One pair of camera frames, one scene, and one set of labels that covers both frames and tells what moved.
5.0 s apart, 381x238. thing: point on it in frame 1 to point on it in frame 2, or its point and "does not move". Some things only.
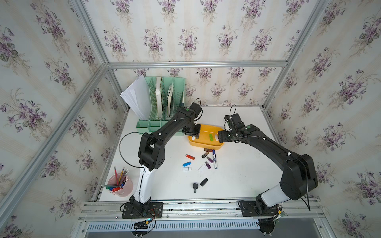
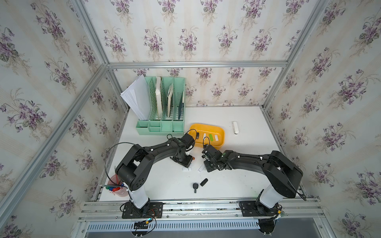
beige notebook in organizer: (170, 91) does not move
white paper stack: (138, 95) does not move
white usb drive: (202, 166) does not move
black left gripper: (196, 133) to (187, 163)
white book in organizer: (158, 96) does not move
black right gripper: (222, 137) to (208, 169)
